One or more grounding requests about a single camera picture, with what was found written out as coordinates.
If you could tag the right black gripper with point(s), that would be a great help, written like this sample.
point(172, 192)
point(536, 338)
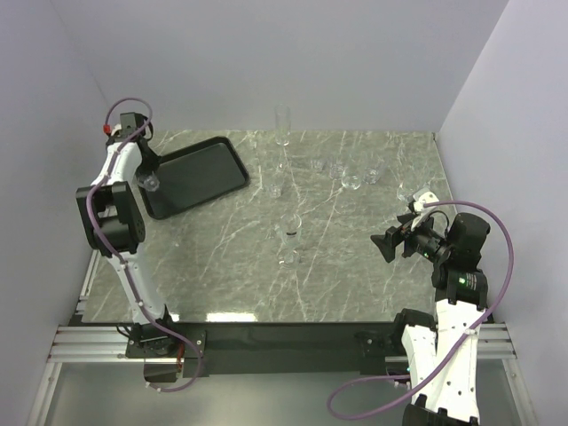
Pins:
point(387, 242)

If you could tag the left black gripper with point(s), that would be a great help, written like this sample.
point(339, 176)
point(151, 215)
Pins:
point(153, 164)

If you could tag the small clear tumbler glass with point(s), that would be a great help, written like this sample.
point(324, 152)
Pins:
point(148, 182)

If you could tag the round clear stemless glass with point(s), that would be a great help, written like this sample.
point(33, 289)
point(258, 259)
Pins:
point(351, 178)

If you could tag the clear stemmed wine glass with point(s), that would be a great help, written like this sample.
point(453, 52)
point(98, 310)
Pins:
point(289, 230)

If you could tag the clear glass near right arm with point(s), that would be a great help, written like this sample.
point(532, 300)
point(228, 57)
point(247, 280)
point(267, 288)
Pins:
point(405, 191)

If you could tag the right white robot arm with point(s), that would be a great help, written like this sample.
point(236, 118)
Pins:
point(442, 348)

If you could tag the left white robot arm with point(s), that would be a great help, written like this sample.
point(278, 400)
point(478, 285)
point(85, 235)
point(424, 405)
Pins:
point(115, 228)

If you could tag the black plastic tray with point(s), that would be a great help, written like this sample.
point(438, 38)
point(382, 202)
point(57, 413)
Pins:
point(195, 175)

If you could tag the clear ribbed tumbler glass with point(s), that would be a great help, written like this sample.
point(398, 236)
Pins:
point(373, 171)

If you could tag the clear faceted small glass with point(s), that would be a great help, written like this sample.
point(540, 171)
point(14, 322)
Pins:
point(335, 170)

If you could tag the tiny clear shot glass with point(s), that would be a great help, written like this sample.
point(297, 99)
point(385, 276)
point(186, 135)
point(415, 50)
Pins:
point(317, 164)

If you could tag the small clear shot glass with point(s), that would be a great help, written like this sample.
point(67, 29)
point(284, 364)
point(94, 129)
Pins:
point(275, 185)

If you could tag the tall clear cylinder glass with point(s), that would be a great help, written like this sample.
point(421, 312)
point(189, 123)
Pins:
point(282, 124)

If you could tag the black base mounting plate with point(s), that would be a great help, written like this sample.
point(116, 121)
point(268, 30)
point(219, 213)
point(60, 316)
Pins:
point(238, 348)

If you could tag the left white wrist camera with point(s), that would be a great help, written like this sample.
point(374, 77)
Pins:
point(112, 133)

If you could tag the aluminium frame rail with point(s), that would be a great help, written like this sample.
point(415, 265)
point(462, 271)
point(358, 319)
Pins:
point(87, 345)

